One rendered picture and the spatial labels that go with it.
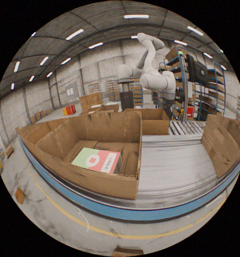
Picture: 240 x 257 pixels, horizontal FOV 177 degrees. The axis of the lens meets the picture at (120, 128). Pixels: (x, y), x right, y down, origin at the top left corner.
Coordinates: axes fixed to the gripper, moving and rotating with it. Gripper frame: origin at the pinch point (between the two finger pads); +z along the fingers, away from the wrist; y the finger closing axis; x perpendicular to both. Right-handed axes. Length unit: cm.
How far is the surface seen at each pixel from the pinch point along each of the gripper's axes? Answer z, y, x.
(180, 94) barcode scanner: -20.9, 30.7, -25.5
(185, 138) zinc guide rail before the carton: -3.6, -27.3, -3.6
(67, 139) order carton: -10, -39, 61
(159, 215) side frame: -6, -63, 15
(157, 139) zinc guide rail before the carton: -3.5, -27.5, 14.0
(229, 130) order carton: -11, -33, -54
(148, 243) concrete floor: 85, -113, -6
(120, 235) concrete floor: 85, -98, 29
